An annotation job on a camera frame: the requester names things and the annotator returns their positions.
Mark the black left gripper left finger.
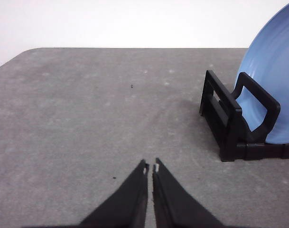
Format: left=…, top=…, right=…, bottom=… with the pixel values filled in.
left=77, top=159, right=149, bottom=228

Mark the black plastic dish rack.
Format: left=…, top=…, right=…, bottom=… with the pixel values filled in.
left=199, top=70, right=289, bottom=162

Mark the blue plate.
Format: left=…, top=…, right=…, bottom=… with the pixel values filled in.
left=236, top=5, right=289, bottom=144

